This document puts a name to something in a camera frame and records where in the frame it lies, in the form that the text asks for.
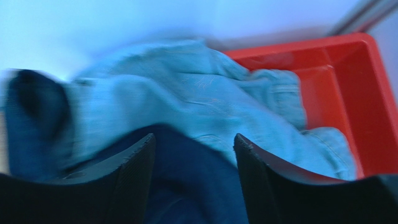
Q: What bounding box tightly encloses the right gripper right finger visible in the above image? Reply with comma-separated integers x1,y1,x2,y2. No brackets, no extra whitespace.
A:
234,134,398,224

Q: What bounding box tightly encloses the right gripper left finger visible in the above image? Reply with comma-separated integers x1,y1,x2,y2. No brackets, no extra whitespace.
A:
0,134,156,224

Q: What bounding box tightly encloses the dark blue denim skirt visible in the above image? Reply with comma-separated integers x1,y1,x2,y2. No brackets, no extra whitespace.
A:
5,70,247,224

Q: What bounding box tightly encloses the light blue denim skirt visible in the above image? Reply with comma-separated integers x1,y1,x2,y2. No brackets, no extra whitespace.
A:
64,40,357,181

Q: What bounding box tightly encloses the red plastic bin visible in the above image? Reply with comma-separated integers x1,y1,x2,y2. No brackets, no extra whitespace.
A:
226,33,398,178

